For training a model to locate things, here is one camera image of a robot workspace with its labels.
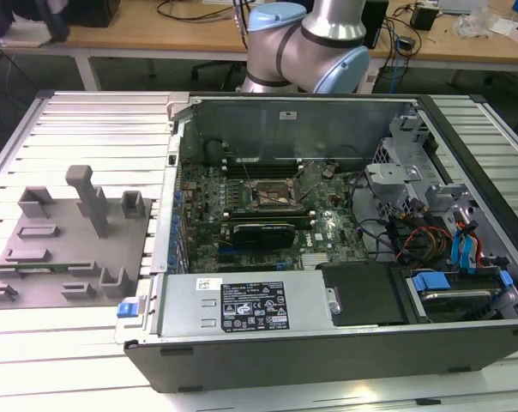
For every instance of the thin metal locking lever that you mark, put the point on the thin metal locking lever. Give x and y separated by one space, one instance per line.
247 170

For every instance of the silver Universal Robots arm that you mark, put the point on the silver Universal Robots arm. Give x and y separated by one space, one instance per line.
323 21

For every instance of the RAM slots bank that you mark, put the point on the RAM slots bank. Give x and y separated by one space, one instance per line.
267 214
263 169

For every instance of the black graphics card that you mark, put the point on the black graphics card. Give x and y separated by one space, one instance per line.
263 236

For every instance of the green motherboard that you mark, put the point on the green motherboard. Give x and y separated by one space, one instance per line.
327 214

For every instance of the black cylinder part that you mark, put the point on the black cylinder part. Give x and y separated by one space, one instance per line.
213 152

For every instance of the round coin battery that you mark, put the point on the round coin battery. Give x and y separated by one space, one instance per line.
327 172

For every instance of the small silver heat sink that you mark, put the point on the small silver heat sink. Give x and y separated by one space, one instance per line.
315 260

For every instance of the silver power supply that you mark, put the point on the silver power supply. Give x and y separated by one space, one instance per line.
186 304

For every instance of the black drive bay cover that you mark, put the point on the black drive bay cover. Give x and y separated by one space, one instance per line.
362 296

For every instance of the grey metal drive cage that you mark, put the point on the grey metal drive cage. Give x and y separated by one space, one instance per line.
392 171

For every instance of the black chair base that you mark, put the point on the black chair base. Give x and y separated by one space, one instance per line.
212 66

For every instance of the black open PC case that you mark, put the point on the black open PC case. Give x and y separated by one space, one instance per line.
284 360

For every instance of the blue case latch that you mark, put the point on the blue case latch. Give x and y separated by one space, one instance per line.
127 310

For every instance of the hard disk in blue carrier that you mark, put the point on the hard disk in blue carrier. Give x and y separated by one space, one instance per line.
430 281

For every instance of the grey parts rack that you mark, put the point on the grey parts rack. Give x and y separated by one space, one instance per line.
70 240

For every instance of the green RAM stick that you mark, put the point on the green RAM stick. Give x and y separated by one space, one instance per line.
57 268

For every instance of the small black adapter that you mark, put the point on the small black adapter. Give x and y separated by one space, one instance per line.
407 43

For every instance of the wooden desk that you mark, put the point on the wooden desk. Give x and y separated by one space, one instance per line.
113 38

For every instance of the small black box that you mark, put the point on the small black box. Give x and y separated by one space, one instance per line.
424 18

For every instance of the large black equipment box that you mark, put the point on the large black equipment box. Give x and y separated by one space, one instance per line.
94 13

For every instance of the clear plastic bag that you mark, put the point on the clear plastic bag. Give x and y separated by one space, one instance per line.
473 21

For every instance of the white cardboard box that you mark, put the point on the white cardboard box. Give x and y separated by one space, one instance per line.
512 30

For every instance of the person in dark clothes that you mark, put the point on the person in dark clothes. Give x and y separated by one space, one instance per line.
10 17

